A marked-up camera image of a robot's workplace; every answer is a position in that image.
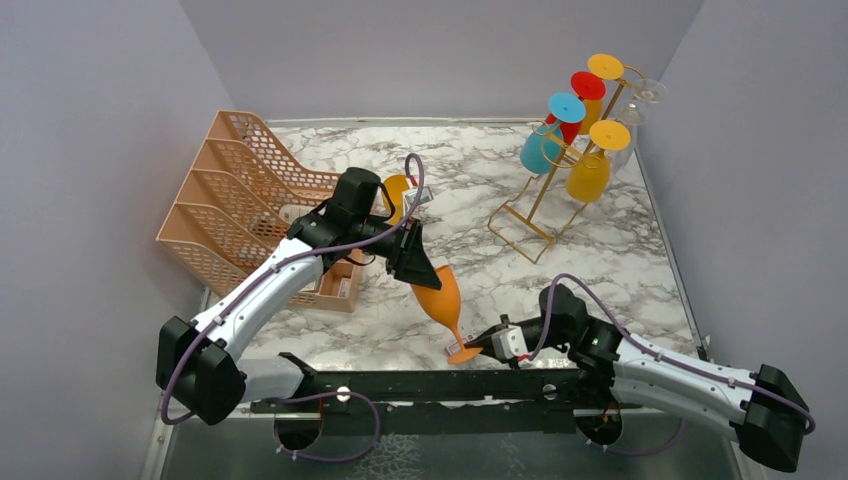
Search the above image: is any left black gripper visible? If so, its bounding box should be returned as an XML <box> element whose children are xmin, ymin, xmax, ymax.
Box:
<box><xmin>352</xmin><ymin>216</ymin><xmax>443</xmax><ymax>290</ymax></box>

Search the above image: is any red white staples box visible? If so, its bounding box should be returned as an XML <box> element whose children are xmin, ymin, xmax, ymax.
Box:
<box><xmin>446</xmin><ymin>337</ymin><xmax>467</xmax><ymax>363</ymax></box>

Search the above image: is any orange plastic wine glass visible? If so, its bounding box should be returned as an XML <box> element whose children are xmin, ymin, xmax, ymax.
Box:
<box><xmin>411</xmin><ymin>265</ymin><xmax>483</xmax><ymax>365</ymax></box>

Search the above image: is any yellow plastic wine glass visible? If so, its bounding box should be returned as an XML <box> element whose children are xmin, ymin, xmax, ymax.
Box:
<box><xmin>382</xmin><ymin>174</ymin><xmax>418</xmax><ymax>225</ymax></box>

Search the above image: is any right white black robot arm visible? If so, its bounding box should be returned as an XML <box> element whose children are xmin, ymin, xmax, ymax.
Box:
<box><xmin>467</xmin><ymin>284</ymin><xmax>811</xmax><ymax>473</ymax></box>

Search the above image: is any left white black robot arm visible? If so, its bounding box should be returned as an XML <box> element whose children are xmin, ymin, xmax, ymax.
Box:
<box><xmin>155</xmin><ymin>167</ymin><xmax>443</xmax><ymax>425</ymax></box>

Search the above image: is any blue plastic wine glass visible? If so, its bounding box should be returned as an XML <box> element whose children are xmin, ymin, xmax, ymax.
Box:
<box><xmin>519</xmin><ymin>92</ymin><xmax>587</xmax><ymax>175</ymax></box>

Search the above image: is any yellow wine glass right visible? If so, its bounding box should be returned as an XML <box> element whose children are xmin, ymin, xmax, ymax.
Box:
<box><xmin>565</xmin><ymin>120</ymin><xmax>631</xmax><ymax>203</ymax></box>

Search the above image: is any red plastic wine glass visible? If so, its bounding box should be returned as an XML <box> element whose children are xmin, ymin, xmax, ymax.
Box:
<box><xmin>544</xmin><ymin>71</ymin><xmax>606</xmax><ymax>144</ymax></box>

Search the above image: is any clear wine glass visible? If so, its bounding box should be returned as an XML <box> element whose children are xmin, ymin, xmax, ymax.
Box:
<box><xmin>606</xmin><ymin>79</ymin><xmax>668</xmax><ymax>177</ymax></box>

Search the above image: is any yellow wine glass top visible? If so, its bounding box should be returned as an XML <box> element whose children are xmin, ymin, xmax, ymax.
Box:
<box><xmin>571</xmin><ymin>53</ymin><xmax>624</xmax><ymax>135</ymax></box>

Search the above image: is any peach plastic file organizer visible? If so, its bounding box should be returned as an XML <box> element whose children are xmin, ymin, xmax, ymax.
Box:
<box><xmin>156</xmin><ymin>110</ymin><xmax>340</xmax><ymax>297</ymax></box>

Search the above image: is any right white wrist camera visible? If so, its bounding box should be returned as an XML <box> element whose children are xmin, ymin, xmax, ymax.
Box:
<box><xmin>491</xmin><ymin>325</ymin><xmax>529</xmax><ymax>362</ymax></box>

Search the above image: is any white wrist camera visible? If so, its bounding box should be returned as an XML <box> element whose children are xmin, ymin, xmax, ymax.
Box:
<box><xmin>401</xmin><ymin>185</ymin><xmax>433</xmax><ymax>211</ymax></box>
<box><xmin>491</xmin><ymin>325</ymin><xmax>529</xmax><ymax>362</ymax></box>

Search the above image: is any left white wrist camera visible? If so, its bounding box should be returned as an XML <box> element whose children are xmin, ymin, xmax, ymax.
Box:
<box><xmin>401</xmin><ymin>185</ymin><xmax>433</xmax><ymax>211</ymax></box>

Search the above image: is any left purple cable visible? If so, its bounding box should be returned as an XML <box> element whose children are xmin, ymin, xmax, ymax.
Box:
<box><xmin>158</xmin><ymin>153</ymin><xmax>427</xmax><ymax>465</ymax></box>

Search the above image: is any purple cable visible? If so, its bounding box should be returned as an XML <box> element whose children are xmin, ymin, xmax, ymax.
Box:
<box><xmin>158</xmin><ymin>153</ymin><xmax>427</xmax><ymax>465</ymax></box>
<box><xmin>526</xmin><ymin>272</ymin><xmax>817</xmax><ymax>458</ymax></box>

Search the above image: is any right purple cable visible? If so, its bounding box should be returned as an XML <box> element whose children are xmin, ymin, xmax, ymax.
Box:
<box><xmin>526</xmin><ymin>272</ymin><xmax>817</xmax><ymax>458</ymax></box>

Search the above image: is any gold wire wine glass rack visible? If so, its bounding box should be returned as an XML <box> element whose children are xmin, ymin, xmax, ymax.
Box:
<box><xmin>487</xmin><ymin>61</ymin><xmax>650</xmax><ymax>264</ymax></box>

